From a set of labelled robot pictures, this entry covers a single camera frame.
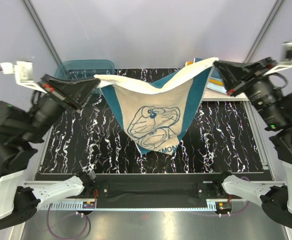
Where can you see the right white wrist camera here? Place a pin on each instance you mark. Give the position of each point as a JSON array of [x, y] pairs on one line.
[[285, 61]]

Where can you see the slotted aluminium cable rail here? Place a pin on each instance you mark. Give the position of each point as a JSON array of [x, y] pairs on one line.
[[71, 205]]

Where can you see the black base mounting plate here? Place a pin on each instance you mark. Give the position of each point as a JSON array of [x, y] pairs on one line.
[[154, 191]]

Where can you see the yellow bear towel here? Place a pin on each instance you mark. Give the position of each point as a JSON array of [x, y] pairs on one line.
[[214, 78]]

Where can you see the black marble pattern mat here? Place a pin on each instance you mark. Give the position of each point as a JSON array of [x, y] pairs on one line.
[[219, 139]]

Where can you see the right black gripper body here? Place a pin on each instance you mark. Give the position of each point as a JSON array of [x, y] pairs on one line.
[[264, 94]]

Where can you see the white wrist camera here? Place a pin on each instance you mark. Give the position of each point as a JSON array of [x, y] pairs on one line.
[[285, 61], [23, 73]]

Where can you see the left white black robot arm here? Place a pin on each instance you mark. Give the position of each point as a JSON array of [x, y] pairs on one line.
[[19, 129]]

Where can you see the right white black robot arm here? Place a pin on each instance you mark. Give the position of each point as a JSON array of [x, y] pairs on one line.
[[275, 201]]

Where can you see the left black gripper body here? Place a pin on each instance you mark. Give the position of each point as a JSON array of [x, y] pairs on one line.
[[47, 111]]

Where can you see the blue beige patterned towel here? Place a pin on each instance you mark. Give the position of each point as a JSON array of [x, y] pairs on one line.
[[197, 59]]

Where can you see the teal beige bordered towel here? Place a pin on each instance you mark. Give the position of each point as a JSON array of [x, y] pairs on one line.
[[156, 115]]

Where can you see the teal plastic basket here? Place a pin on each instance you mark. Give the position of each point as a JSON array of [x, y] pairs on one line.
[[75, 70]]

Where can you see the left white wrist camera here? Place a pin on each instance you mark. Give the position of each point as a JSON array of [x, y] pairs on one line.
[[23, 73]]

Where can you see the light blue folded towel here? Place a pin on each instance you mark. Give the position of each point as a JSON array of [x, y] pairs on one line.
[[217, 88]]

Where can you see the white plastic tray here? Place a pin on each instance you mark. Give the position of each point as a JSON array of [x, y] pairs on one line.
[[211, 95]]

